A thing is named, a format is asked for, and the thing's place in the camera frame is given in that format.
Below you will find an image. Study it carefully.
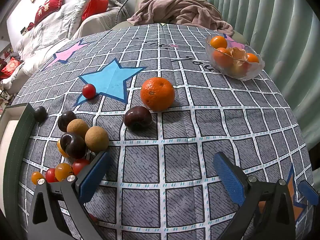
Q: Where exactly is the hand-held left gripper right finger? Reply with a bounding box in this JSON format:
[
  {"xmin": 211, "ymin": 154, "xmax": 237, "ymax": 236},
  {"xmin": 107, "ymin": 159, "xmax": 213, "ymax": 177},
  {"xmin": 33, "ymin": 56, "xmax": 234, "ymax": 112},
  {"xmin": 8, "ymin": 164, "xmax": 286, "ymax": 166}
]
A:
[{"xmin": 213, "ymin": 151, "xmax": 298, "ymax": 240}]

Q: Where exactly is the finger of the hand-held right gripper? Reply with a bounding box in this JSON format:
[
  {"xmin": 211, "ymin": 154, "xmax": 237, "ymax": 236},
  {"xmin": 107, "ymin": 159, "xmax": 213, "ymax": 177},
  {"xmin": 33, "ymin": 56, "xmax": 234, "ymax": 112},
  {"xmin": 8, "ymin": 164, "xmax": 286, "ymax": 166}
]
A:
[{"xmin": 298, "ymin": 179, "xmax": 320, "ymax": 205}]

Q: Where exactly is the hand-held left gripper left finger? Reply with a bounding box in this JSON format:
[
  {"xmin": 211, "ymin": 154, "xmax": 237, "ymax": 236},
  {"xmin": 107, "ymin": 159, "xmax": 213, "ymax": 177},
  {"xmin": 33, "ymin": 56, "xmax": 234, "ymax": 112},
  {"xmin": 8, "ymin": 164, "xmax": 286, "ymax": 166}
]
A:
[{"xmin": 27, "ymin": 151, "xmax": 110, "ymax": 240}]

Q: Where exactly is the red cherry tomato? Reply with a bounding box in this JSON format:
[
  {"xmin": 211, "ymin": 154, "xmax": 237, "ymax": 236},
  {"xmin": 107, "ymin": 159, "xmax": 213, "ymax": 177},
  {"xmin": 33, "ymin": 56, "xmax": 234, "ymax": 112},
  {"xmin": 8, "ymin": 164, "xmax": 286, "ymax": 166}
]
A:
[
  {"xmin": 72, "ymin": 158, "xmax": 90, "ymax": 175},
  {"xmin": 45, "ymin": 168, "xmax": 58, "ymax": 183},
  {"xmin": 82, "ymin": 84, "xmax": 97, "ymax": 99}
]

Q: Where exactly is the yellow cherry tomato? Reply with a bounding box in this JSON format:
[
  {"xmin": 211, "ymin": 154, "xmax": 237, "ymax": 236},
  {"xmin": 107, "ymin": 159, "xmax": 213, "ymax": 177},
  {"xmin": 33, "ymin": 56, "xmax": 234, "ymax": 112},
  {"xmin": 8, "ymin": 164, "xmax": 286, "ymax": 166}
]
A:
[
  {"xmin": 55, "ymin": 163, "xmax": 74, "ymax": 182},
  {"xmin": 31, "ymin": 171, "xmax": 45, "ymax": 185},
  {"xmin": 57, "ymin": 140, "xmax": 70, "ymax": 158}
]

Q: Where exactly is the dark green cardboard box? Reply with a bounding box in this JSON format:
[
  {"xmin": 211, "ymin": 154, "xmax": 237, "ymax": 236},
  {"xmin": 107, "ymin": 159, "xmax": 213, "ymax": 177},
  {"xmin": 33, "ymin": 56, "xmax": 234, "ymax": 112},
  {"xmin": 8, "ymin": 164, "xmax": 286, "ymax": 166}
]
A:
[{"xmin": 0, "ymin": 102, "xmax": 42, "ymax": 220}]

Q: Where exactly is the dark purple plum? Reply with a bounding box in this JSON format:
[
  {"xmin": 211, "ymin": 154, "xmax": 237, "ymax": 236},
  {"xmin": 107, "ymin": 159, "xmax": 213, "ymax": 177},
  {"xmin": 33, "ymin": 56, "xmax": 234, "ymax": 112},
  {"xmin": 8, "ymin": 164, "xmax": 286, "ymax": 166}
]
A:
[
  {"xmin": 124, "ymin": 106, "xmax": 152, "ymax": 131},
  {"xmin": 58, "ymin": 111, "xmax": 77, "ymax": 132},
  {"xmin": 60, "ymin": 132, "xmax": 87, "ymax": 159}
]

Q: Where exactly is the brown longan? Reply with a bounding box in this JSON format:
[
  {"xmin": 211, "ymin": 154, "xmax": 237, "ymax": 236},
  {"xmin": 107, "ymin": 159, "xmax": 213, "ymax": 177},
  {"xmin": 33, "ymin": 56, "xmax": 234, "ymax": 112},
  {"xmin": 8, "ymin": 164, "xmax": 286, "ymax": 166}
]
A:
[
  {"xmin": 67, "ymin": 119, "xmax": 90, "ymax": 140},
  {"xmin": 85, "ymin": 126, "xmax": 109, "ymax": 153}
]

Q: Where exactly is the grey checkered star tablecloth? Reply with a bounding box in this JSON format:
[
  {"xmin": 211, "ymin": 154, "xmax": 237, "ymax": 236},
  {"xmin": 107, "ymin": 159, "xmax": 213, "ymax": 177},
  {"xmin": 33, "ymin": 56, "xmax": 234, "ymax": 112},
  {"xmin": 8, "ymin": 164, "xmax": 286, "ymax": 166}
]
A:
[{"xmin": 11, "ymin": 23, "xmax": 314, "ymax": 240}]

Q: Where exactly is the small dark plum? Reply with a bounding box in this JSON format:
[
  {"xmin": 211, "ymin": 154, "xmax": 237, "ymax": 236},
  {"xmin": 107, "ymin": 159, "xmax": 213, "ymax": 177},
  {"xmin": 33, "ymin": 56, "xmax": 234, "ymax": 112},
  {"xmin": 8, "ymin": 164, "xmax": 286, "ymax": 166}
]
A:
[{"xmin": 34, "ymin": 106, "xmax": 47, "ymax": 123}]

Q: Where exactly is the clear glass bowl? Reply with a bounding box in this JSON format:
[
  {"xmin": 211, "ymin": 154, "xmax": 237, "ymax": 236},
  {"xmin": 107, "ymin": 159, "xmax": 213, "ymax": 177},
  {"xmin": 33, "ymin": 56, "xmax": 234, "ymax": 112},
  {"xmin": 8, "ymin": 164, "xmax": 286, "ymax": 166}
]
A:
[{"xmin": 205, "ymin": 34, "xmax": 265, "ymax": 81}]

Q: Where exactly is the large orange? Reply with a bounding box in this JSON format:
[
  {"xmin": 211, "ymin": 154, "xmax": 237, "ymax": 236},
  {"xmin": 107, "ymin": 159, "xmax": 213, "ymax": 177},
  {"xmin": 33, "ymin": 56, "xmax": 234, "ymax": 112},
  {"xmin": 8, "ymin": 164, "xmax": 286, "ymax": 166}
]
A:
[{"xmin": 140, "ymin": 77, "xmax": 175, "ymax": 111}]

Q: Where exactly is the yellowish red fruit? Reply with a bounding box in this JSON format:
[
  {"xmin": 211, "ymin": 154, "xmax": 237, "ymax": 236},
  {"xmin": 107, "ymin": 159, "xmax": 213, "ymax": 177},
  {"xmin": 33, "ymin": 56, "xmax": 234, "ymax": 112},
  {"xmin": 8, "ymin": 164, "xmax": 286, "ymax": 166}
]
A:
[{"xmin": 234, "ymin": 62, "xmax": 251, "ymax": 77}]

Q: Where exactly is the orange peel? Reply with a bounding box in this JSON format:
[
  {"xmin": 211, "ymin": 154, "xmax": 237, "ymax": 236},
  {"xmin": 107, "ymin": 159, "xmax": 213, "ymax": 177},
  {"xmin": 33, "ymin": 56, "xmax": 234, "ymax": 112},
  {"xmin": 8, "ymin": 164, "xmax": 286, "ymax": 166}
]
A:
[{"xmin": 226, "ymin": 46, "xmax": 248, "ymax": 62}]

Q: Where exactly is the red embroidered pillow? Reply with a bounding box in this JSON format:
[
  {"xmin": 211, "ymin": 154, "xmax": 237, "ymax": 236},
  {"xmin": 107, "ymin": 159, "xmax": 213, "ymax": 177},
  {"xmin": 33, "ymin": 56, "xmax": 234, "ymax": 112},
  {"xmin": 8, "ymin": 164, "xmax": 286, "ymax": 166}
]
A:
[{"xmin": 0, "ymin": 56, "xmax": 24, "ymax": 79}]

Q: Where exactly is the white quilt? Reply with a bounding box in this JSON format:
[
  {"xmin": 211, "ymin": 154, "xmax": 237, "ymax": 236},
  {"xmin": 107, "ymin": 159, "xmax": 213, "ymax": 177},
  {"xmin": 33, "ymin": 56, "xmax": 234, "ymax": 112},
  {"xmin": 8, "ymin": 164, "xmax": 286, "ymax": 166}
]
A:
[{"xmin": 15, "ymin": 4, "xmax": 88, "ymax": 75}]

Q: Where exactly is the beige sofa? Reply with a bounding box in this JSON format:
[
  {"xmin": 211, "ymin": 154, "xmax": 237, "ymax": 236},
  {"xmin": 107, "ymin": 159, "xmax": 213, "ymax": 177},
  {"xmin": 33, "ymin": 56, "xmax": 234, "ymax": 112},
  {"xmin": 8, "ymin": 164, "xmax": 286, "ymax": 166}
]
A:
[{"xmin": 71, "ymin": 12, "xmax": 130, "ymax": 40}]

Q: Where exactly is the pale green curtain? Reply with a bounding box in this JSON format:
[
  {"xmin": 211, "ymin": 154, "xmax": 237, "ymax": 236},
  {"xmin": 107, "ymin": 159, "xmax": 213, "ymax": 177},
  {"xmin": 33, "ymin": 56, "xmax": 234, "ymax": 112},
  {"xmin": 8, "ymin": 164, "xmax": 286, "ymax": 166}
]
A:
[{"xmin": 207, "ymin": 0, "xmax": 320, "ymax": 150}]

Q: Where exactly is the plain red pillow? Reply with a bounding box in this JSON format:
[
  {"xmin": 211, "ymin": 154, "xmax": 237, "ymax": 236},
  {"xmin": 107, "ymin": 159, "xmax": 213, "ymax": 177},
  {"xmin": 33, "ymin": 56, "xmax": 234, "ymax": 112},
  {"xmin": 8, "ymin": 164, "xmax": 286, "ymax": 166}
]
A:
[{"xmin": 82, "ymin": 0, "xmax": 109, "ymax": 20}]

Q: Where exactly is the pink blanket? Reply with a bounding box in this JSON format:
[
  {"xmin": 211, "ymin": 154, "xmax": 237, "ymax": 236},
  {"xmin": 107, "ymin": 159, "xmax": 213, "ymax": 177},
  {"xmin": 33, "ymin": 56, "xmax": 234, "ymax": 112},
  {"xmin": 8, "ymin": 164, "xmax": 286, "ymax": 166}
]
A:
[{"xmin": 127, "ymin": 0, "xmax": 234, "ymax": 37}]

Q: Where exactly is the red pillow with gold characters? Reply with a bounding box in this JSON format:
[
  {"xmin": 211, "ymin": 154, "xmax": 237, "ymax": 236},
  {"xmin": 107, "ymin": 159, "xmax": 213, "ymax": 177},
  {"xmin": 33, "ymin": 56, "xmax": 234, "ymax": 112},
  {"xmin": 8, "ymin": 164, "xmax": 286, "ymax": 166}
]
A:
[{"xmin": 34, "ymin": 0, "xmax": 67, "ymax": 23}]

